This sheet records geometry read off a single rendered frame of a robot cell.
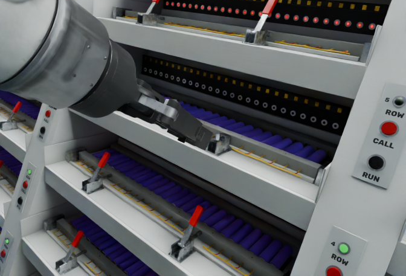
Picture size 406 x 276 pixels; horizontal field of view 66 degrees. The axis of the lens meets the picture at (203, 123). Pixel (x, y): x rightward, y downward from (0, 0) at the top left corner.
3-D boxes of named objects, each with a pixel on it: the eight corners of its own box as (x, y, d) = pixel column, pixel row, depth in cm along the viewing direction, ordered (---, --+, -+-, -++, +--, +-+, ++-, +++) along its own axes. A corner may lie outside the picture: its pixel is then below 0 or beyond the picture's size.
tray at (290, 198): (308, 232, 42) (326, 169, 39) (67, 110, 76) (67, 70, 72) (347, 183, 57) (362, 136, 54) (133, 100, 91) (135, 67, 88)
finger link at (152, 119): (133, 77, 33) (141, 79, 32) (192, 115, 42) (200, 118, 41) (116, 109, 32) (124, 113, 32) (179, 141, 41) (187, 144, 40)
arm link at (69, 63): (14, 99, 20) (85, 127, 25) (78, -18, 21) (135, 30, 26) (-35, 72, 25) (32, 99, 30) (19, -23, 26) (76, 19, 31)
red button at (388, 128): (394, 136, 36) (399, 124, 36) (379, 132, 37) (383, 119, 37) (394, 138, 37) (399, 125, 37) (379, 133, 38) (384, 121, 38)
